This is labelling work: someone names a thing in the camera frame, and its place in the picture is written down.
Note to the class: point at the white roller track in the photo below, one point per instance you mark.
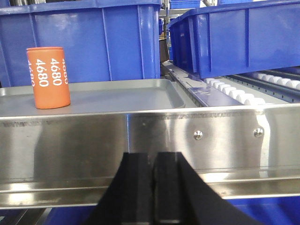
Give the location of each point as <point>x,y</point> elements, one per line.
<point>257,88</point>

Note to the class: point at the orange cylindrical capacitor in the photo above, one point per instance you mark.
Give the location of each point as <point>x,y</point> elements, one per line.
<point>49,78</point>

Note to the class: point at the blue bin behind capacitor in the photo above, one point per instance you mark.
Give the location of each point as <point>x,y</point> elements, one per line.
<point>103,40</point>

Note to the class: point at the stainless steel shelf beam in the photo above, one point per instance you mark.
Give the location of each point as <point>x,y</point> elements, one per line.
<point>70,159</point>

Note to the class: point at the grey metal tray on shelf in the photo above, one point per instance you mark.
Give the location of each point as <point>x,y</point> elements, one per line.
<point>97,97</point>

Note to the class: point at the blue bin on rollers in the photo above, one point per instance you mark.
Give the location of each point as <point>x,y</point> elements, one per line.
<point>237,38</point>

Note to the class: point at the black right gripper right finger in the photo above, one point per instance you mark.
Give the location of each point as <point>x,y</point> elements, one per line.
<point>183,198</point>

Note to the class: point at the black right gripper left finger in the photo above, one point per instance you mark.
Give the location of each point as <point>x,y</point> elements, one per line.
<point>128,200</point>

